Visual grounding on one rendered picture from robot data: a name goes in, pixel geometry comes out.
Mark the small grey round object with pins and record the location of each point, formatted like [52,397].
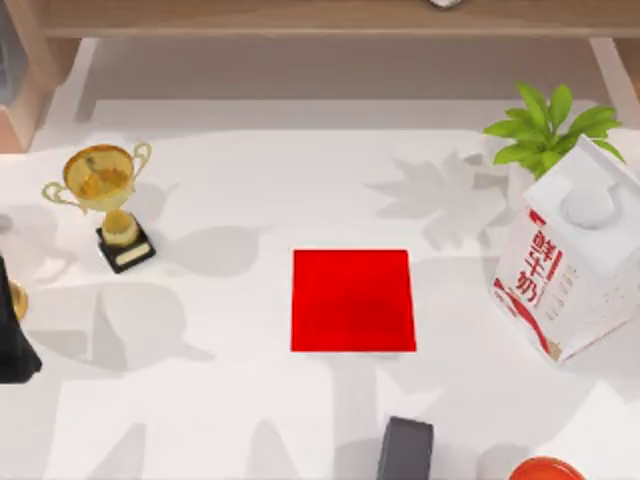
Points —
[446,2]

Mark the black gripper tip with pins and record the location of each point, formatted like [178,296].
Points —
[12,345]

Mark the white and red milk carton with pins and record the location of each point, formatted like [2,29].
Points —
[565,270]

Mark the dark grey box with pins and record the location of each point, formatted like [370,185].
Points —
[405,450]

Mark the green leafy plant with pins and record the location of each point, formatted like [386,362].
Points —
[542,131]

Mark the wooden shelf unit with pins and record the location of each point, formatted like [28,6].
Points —
[320,19]

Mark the small gold object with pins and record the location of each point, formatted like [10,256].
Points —
[19,300]

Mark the gold trophy with black base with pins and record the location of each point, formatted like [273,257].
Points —
[102,177]

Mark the flat red square mat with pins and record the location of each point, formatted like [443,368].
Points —
[353,301]

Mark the orange round object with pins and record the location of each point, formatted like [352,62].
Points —
[547,471]

